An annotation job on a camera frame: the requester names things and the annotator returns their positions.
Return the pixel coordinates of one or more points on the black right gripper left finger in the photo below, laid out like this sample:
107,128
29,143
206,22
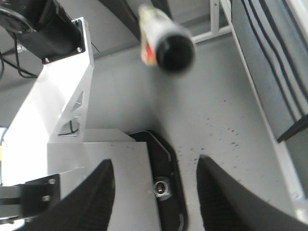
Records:
87,208

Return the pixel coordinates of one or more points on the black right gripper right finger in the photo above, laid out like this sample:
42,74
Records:
226,205

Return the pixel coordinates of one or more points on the black whiteboard marker with tape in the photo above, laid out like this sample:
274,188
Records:
164,43

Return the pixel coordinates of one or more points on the black robot arm motor joint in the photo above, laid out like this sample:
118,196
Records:
43,27

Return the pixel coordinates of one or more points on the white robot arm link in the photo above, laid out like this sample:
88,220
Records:
48,151

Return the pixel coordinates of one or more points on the grey pegboard panel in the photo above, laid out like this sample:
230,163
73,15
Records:
252,103

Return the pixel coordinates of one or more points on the grey black striped fabric organizer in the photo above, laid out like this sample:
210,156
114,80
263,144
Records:
276,54

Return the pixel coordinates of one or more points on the black base plate with connector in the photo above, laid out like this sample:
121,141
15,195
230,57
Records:
167,184

